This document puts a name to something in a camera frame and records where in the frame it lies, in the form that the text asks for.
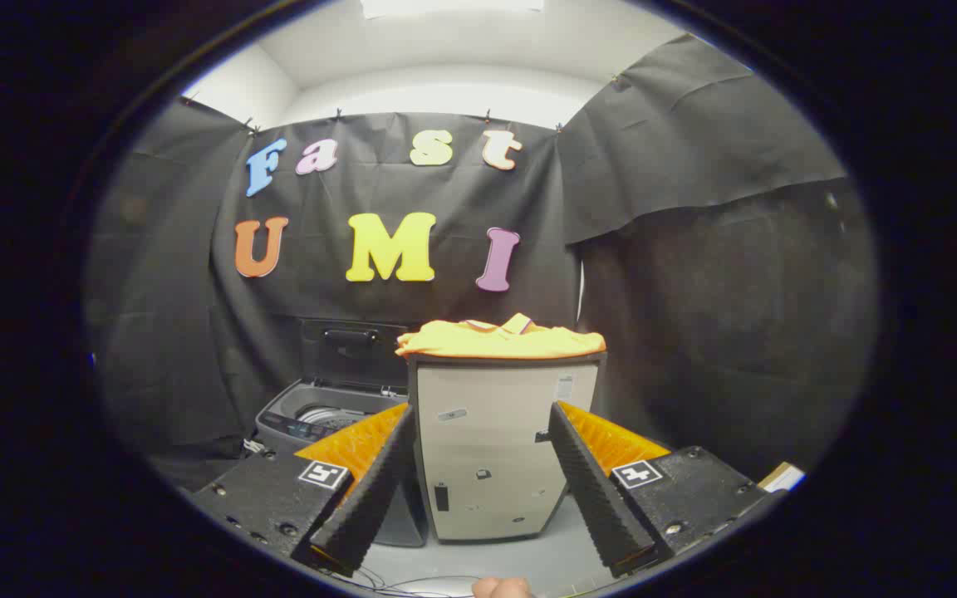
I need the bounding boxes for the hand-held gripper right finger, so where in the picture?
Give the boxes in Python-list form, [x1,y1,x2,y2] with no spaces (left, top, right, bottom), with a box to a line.
[548,401,787,579]

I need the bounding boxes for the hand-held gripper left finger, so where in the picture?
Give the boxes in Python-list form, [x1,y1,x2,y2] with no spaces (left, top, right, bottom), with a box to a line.
[190,403,418,577]

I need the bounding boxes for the grey washing machine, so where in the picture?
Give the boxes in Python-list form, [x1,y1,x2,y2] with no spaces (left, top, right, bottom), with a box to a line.
[254,378,429,547]

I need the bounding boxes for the yellow polo shirt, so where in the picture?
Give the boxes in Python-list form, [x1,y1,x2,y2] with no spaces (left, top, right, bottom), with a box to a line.
[395,313,606,360]

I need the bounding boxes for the beige cabinet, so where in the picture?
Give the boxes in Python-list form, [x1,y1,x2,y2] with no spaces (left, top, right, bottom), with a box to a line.
[408,352,608,545]

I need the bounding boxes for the cardboard box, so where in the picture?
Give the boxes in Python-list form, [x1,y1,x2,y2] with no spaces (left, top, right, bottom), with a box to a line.
[757,463,806,493]

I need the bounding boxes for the black backdrop cloth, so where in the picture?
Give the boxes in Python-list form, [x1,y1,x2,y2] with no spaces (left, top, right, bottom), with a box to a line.
[84,33,878,491]

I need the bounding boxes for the thin floor cables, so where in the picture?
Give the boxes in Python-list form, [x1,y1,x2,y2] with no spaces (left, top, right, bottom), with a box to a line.
[312,565,479,598]

